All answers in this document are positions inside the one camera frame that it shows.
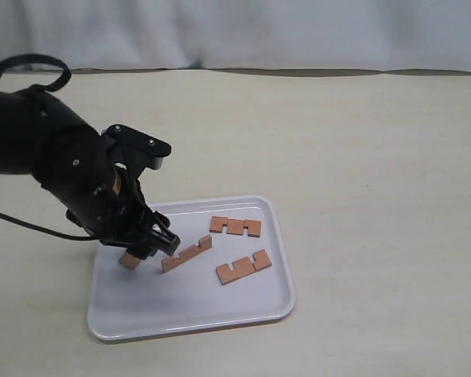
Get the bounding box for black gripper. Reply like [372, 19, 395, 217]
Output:
[38, 148, 180, 258]

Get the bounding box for wooden notched piece four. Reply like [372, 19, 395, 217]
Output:
[119, 251, 141, 271]

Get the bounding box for wooden notched piece three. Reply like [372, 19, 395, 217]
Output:
[161, 235, 213, 273]

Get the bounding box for wooden notched piece one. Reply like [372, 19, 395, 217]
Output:
[210, 216, 261, 238]

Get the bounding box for wooden notched piece two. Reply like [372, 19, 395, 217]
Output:
[215, 249, 272, 285]

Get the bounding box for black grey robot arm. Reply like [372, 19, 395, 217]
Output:
[0, 88, 180, 260]

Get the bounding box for white plastic tray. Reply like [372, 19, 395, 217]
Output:
[87, 195, 296, 342]

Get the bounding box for white backdrop cloth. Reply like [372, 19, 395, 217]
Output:
[0, 1, 471, 72]

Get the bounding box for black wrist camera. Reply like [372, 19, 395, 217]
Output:
[101, 124, 172, 176]

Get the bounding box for black cable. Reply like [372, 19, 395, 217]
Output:
[0, 53, 103, 241]

